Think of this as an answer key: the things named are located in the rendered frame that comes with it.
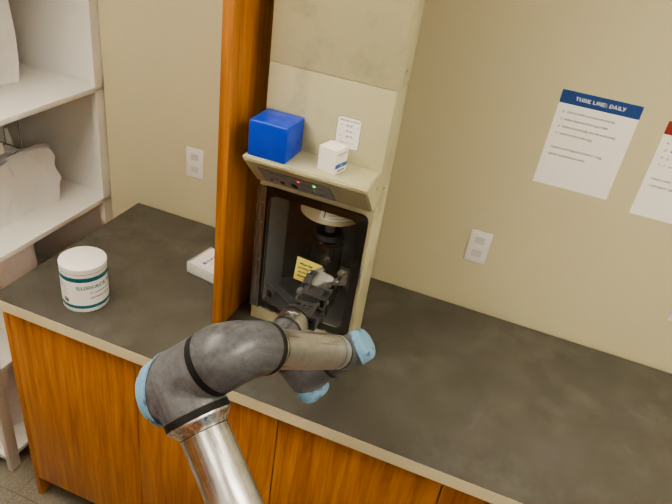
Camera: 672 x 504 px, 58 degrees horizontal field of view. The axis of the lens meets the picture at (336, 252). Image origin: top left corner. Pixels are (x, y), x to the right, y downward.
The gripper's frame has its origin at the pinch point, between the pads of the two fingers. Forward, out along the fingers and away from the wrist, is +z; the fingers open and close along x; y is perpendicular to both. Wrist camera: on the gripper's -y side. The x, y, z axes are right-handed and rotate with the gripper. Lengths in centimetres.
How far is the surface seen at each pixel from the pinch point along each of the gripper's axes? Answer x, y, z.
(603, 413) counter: -26, 83, 17
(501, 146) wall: 30, 34, 49
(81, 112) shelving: 4, -116, 47
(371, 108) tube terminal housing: 46.0, 5.3, 5.5
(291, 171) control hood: 30.4, -8.3, -5.9
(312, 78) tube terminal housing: 50, -10, 5
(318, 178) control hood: 30.6, -1.4, -6.0
